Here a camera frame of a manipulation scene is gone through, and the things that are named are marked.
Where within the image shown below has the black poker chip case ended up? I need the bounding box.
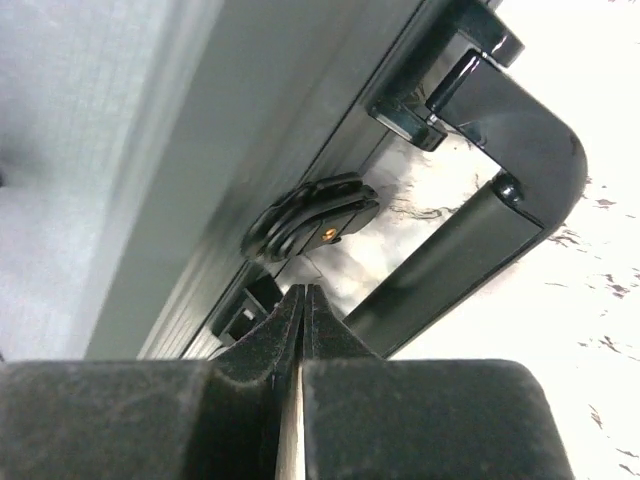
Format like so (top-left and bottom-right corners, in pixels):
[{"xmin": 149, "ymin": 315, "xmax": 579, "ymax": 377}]
[{"xmin": 83, "ymin": 1, "xmax": 587, "ymax": 360}]

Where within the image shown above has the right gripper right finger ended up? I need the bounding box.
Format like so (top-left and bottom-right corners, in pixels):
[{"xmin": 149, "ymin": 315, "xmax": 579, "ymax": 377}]
[{"xmin": 301, "ymin": 284, "xmax": 573, "ymax": 479}]

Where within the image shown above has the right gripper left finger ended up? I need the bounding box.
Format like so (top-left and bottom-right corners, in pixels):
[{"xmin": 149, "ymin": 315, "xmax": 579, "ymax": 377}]
[{"xmin": 1, "ymin": 285, "xmax": 305, "ymax": 479}]

